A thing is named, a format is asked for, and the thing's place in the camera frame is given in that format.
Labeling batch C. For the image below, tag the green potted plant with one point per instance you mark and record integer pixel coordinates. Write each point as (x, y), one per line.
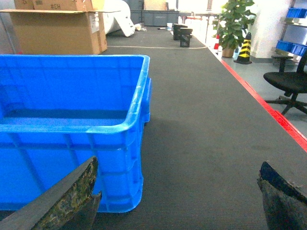
(233, 22)

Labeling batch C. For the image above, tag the red floor edge strip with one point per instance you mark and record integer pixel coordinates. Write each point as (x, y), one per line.
(280, 119)

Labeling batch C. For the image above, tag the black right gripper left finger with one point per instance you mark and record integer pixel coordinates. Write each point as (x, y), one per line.
(68, 205)

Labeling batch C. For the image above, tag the yellow black traffic cone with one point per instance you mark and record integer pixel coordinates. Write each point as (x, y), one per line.
(244, 54)

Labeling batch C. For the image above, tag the large brown cardboard box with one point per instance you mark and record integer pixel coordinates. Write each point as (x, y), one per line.
(42, 32)

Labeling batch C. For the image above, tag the white foam roll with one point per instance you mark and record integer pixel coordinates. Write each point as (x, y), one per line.
(116, 16)

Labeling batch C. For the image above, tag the black metal stand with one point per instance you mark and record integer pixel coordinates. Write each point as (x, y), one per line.
(183, 34)

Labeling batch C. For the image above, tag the small cardboard box on top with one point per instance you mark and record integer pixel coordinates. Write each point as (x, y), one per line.
(60, 5)

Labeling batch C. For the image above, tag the white small cup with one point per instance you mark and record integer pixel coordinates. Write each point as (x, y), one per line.
(169, 26)

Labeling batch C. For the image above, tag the metal shelf with blue bins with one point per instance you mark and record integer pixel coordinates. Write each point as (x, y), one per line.
(293, 39)

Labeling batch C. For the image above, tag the large blue plastic crate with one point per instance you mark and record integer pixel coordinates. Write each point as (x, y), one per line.
(57, 111)

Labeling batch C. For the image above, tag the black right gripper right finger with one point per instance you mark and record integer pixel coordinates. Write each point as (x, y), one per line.
(284, 202)

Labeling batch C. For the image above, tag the black office chair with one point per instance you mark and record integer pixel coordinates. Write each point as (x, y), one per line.
(292, 83)

